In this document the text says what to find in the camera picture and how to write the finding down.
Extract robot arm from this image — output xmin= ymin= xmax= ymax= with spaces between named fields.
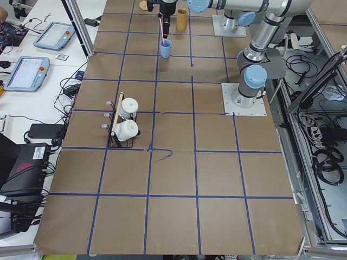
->
xmin=146 ymin=1 xmax=256 ymax=39
xmin=232 ymin=1 xmax=312 ymax=109

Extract teach pendant near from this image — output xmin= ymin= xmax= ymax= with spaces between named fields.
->
xmin=4 ymin=56 xmax=50 ymax=92

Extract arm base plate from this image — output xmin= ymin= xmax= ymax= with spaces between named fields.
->
xmin=221 ymin=83 xmax=267 ymax=116
xmin=212 ymin=15 xmax=247 ymax=38

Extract black laptop computer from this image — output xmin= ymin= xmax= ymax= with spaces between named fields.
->
xmin=1 ymin=134 xmax=50 ymax=197

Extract bamboo chopstick holder cup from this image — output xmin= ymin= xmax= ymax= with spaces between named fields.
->
xmin=176 ymin=8 xmax=188 ymax=30

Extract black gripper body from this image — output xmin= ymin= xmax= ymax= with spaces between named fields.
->
xmin=159 ymin=0 xmax=177 ymax=17

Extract light blue plastic cup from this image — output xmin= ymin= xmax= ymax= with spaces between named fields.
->
xmin=159 ymin=39 xmax=172 ymax=59

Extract wooden rack handle rod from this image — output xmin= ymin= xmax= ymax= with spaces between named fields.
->
xmin=111 ymin=92 xmax=124 ymax=136

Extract teach pendant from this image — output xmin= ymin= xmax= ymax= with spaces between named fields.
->
xmin=4 ymin=56 xmax=50 ymax=92
xmin=33 ymin=22 xmax=75 ymax=51

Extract aluminium frame post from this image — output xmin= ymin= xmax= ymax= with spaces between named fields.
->
xmin=61 ymin=0 xmax=95 ymax=57

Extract pink chopstick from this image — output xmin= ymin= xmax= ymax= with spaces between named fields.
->
xmin=159 ymin=17 xmax=165 ymax=47

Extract white cup on rack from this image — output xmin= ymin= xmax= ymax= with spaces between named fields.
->
xmin=115 ymin=120 xmax=139 ymax=141
xmin=119 ymin=97 xmax=139 ymax=119

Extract teach pendant far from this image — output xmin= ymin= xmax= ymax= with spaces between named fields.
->
xmin=33 ymin=22 xmax=75 ymax=51

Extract black wire cup rack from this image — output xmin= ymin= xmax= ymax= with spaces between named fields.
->
xmin=101 ymin=96 xmax=140 ymax=148

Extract black power adapter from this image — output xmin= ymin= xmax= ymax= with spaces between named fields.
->
xmin=23 ymin=123 xmax=63 ymax=144

